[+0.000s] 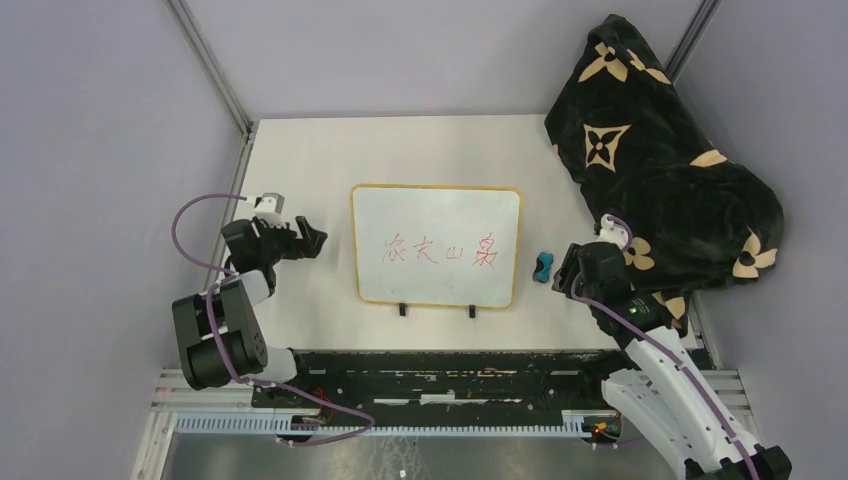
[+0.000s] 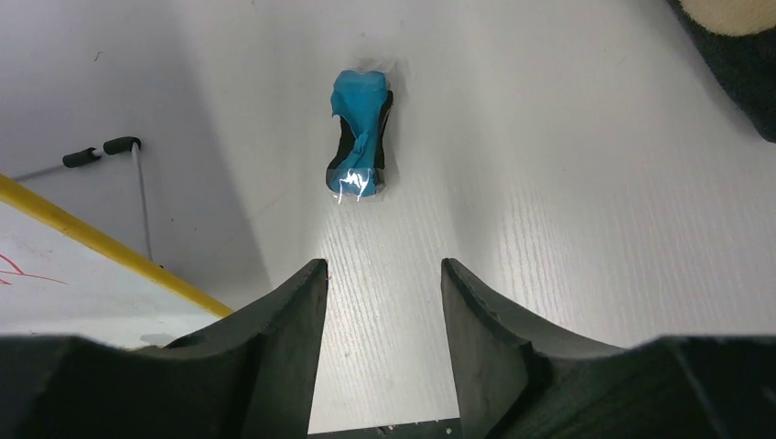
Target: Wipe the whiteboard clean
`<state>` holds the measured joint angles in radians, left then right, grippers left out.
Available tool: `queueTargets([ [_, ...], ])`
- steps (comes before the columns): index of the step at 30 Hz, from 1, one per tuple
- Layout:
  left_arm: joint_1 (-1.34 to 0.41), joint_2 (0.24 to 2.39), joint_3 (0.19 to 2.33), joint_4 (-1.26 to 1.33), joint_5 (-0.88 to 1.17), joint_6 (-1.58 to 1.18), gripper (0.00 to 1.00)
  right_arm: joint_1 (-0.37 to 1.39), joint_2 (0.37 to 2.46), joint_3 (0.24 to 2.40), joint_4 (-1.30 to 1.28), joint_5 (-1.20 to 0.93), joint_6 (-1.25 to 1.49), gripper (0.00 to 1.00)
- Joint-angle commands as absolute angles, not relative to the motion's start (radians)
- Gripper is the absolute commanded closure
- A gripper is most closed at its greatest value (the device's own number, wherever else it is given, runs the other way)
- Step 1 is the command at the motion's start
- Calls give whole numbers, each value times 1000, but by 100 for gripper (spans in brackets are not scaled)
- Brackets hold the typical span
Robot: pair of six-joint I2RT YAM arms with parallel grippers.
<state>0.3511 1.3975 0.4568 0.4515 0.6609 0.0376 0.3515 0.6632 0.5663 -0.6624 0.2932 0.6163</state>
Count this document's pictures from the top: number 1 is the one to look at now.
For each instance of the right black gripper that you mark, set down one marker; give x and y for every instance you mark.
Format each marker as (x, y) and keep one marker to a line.
(563, 278)

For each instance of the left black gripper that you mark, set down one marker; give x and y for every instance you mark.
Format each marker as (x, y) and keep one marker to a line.
(309, 249)

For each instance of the right aluminium corner post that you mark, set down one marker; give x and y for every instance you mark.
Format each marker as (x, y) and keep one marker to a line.
(691, 36)

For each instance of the grey cable duct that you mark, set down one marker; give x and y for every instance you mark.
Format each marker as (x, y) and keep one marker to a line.
(285, 425)

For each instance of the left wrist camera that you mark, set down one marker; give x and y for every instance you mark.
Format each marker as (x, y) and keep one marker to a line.
(269, 204)

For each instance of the blue black whiteboard eraser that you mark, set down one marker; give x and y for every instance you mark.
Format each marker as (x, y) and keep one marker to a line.
(542, 271)

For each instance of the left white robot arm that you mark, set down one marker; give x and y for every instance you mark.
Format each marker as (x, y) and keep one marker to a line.
(218, 335)

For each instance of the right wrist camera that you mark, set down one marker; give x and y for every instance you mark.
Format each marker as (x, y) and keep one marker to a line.
(614, 230)

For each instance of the black floral blanket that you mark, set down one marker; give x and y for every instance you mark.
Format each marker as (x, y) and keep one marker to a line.
(699, 220)

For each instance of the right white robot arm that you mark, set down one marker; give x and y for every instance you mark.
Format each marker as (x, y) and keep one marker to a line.
(661, 390)

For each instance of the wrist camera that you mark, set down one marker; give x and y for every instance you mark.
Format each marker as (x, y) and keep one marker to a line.
(614, 230)
(269, 204)

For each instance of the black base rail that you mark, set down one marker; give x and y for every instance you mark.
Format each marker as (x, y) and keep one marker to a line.
(356, 379)

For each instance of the aluminium frame rails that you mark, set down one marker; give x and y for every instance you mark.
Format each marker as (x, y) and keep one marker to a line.
(174, 396)

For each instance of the left aluminium corner post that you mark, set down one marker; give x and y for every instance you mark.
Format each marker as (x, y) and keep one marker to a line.
(210, 65)

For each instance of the aluminium corner post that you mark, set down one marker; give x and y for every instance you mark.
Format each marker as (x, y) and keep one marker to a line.
(691, 36)
(210, 65)

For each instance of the yellow framed whiteboard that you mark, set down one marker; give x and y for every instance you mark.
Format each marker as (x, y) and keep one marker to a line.
(436, 245)

